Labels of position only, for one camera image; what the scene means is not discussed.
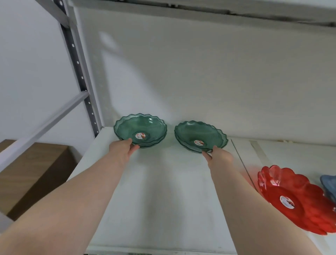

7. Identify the person's left forearm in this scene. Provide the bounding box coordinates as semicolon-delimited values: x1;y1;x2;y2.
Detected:
0;155;124;255

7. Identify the green scalloped plastic bowl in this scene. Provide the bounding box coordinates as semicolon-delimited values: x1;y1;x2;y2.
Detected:
114;129;168;149
113;113;168;145
174;120;229;151
174;134;228;154

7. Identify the person's right forearm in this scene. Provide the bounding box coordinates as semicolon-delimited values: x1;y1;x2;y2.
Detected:
208;163;324;255

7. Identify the person's right hand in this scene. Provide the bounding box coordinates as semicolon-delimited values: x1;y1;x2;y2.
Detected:
202;146;234;172

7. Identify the brown cardboard box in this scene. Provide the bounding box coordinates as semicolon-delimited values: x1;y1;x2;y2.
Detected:
0;139;78;222

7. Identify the grey metal shelf cross beam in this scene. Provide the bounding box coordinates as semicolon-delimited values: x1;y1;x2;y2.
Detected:
0;91;90;172

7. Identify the grey perforated metal shelf upright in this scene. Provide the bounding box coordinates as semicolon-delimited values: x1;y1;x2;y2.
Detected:
35;0;102;137

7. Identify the person's left hand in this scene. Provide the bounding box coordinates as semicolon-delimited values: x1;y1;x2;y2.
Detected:
108;138;141;170

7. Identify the white overhead shelf board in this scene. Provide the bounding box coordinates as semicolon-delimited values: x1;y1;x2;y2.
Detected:
70;0;336;28

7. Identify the blue scalloped plastic bowl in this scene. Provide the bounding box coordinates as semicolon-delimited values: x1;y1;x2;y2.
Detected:
320;175;336;203

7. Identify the red scalloped plastic bowl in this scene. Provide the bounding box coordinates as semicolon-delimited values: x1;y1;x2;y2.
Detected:
257;165;336;235

